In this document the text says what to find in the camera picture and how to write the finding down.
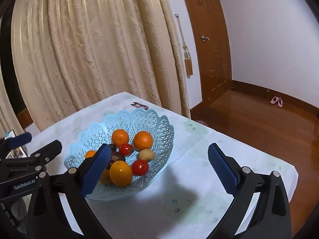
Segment tan longan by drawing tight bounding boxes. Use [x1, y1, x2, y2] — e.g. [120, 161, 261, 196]
[138, 149, 155, 162]
[99, 169, 112, 185]

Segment dark brown passion fruit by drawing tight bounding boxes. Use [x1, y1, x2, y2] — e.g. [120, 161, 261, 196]
[106, 151, 125, 169]

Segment small orange back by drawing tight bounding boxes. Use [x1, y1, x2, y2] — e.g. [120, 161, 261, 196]
[111, 129, 129, 147]

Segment large smooth orange front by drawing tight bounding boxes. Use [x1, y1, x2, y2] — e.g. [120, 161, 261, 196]
[110, 161, 133, 187]

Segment small red tomato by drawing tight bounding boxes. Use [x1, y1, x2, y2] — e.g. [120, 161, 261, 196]
[119, 143, 133, 157]

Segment large red tomato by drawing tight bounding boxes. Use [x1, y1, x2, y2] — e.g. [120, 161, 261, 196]
[131, 159, 149, 176]

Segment rough mandarin orange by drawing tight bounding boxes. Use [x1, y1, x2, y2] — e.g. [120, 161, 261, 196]
[133, 131, 153, 151]

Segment dark round mangosteen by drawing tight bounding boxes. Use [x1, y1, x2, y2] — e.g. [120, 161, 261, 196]
[109, 144, 117, 152]

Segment photo collage card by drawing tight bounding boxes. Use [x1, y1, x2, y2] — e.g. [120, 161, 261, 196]
[5, 130, 27, 159]

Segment white patterned tablecloth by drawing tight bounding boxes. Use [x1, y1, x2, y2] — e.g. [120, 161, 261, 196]
[26, 92, 298, 238]

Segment pink nail clipper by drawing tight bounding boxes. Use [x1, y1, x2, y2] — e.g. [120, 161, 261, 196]
[130, 102, 149, 111]

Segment beige curtain right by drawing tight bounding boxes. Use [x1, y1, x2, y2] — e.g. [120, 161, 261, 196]
[11, 0, 190, 130]

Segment pink slippers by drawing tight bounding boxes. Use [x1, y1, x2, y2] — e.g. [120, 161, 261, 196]
[270, 96, 283, 108]

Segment light blue lattice basket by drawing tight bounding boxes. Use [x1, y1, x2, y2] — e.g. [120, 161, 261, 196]
[64, 109, 175, 202]

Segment curtain tassel tieback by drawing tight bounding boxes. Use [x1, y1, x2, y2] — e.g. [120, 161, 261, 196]
[175, 14, 193, 79]

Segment brown wooden door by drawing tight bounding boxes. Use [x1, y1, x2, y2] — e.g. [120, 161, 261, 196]
[185, 0, 231, 105]

